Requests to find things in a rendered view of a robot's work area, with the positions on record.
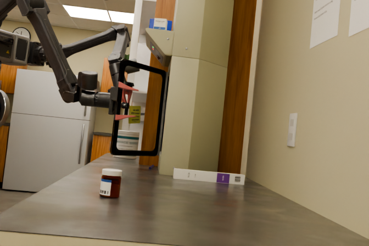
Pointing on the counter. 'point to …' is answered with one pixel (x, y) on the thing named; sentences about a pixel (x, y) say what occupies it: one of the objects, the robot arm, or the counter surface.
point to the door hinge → (162, 113)
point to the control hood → (161, 43)
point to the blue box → (167, 25)
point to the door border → (117, 110)
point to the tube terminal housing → (196, 79)
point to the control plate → (156, 52)
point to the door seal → (120, 108)
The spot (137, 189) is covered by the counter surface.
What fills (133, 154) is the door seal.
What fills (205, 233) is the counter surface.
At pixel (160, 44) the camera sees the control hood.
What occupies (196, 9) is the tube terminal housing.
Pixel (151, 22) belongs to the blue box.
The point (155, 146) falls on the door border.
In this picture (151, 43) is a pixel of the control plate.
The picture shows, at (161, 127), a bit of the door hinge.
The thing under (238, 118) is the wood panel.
